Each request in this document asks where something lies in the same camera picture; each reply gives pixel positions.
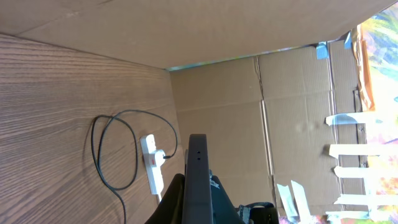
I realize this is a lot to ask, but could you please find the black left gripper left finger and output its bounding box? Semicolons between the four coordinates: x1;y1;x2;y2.
145;174;185;224

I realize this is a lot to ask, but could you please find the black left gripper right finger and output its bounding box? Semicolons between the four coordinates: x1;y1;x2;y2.
210;175;243;224

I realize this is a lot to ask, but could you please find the blue Samsung smartphone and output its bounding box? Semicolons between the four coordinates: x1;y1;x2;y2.
182;134;213;224

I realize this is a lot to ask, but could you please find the white power strip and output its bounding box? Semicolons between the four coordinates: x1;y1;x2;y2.
140;134;164;195

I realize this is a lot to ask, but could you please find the black charger cable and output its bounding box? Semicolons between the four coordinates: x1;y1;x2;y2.
90;109;178;224

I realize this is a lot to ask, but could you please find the white charger plug adapter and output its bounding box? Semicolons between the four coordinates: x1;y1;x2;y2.
149;149;165;167

